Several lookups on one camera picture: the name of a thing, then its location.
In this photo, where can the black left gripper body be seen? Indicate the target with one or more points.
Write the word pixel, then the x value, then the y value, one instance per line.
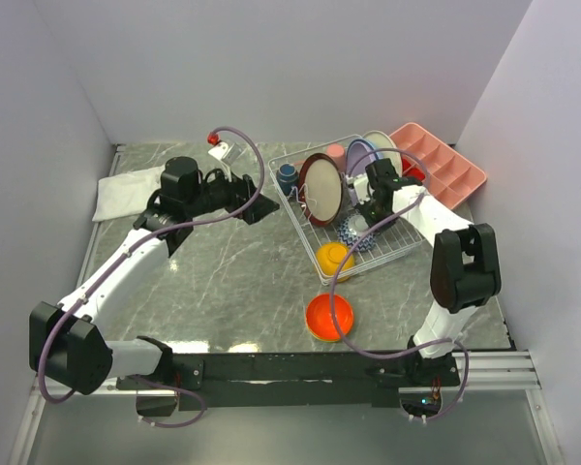
pixel 226 196

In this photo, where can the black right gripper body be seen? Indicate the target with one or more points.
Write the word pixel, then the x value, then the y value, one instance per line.
pixel 373 215

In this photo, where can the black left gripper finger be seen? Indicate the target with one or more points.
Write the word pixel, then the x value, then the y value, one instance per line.
pixel 261 191
pixel 258 210

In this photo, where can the white wire dish rack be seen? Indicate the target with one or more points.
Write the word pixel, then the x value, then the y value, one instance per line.
pixel 394 240

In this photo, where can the red white patterned bowl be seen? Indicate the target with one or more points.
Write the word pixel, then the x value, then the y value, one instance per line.
pixel 349 231

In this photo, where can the dark blue ceramic mug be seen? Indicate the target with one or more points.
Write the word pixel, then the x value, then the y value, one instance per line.
pixel 287 178

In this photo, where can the dark red rimmed plate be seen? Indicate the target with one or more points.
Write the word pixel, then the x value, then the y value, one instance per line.
pixel 320 189

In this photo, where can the lavender plate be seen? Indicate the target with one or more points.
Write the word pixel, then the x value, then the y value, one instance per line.
pixel 356 160

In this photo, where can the cream and blue plate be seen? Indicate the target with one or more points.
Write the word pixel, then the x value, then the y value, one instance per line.
pixel 380 139

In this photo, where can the pink plastic cup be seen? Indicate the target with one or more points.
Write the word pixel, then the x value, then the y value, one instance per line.
pixel 337 153

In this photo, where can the orange-yellow bowl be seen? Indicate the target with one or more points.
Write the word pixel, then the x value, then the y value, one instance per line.
pixel 335 261

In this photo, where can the red-orange bowl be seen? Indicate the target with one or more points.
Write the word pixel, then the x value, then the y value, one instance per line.
pixel 319 321

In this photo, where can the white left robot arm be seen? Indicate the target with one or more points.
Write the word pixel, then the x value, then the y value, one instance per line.
pixel 66 340

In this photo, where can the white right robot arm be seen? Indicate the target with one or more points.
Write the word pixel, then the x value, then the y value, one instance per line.
pixel 465 271

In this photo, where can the pink compartment organizer tray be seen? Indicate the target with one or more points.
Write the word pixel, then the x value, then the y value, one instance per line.
pixel 453 178

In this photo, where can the white folded cloth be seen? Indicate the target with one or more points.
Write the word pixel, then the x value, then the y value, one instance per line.
pixel 125 194

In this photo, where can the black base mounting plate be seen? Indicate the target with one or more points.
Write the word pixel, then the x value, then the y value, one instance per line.
pixel 302 379

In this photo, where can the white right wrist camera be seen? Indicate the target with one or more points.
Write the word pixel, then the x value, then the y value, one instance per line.
pixel 359 188

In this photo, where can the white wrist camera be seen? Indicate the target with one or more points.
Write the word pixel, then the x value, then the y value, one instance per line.
pixel 225 153
pixel 359 188

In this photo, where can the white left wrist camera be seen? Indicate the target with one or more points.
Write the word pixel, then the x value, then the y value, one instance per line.
pixel 225 153

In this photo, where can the aluminium rail frame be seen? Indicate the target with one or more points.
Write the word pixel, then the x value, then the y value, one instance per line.
pixel 156 390

